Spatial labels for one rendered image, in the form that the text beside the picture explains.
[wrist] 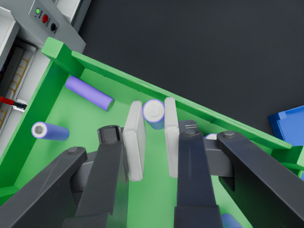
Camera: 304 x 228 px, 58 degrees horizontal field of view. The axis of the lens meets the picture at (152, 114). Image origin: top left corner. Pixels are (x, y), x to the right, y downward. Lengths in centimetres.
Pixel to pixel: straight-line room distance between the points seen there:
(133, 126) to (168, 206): 21
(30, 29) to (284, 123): 72
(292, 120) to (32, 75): 74
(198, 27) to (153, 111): 73
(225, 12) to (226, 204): 70
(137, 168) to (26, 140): 23
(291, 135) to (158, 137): 60
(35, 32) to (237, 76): 57
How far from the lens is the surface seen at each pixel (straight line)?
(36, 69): 79
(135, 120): 16
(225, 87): 87
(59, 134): 34
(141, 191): 35
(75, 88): 36
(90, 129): 36
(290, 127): 90
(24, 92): 79
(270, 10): 99
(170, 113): 17
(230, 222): 32
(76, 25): 94
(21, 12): 64
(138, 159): 15
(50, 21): 73
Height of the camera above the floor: 83
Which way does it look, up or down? 81 degrees down
